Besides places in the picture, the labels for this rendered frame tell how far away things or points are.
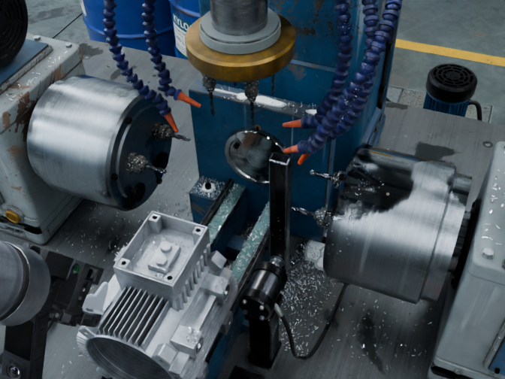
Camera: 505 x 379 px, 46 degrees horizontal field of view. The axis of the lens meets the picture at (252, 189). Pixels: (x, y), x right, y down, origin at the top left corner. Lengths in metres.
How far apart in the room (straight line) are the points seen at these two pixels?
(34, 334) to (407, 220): 0.56
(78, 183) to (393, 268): 0.61
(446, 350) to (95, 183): 0.70
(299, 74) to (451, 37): 2.53
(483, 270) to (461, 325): 0.15
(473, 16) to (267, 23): 3.03
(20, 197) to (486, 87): 2.54
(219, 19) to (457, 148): 0.88
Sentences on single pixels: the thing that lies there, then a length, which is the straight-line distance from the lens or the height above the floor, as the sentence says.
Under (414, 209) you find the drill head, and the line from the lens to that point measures 0.96.
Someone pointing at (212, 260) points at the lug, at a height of 1.09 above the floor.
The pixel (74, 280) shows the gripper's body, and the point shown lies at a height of 1.23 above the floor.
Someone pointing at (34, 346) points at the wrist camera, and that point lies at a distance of 0.78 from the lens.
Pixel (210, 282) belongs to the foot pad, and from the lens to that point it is 0.94.
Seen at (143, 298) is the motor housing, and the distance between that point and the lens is 0.90.
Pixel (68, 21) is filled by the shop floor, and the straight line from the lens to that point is 3.96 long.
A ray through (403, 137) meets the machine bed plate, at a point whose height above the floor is 0.80.
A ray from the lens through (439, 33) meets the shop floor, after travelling 3.71.
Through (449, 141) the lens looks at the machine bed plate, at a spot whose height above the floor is 0.80.
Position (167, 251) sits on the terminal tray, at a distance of 0.92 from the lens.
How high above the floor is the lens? 1.84
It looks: 45 degrees down
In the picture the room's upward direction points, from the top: 2 degrees counter-clockwise
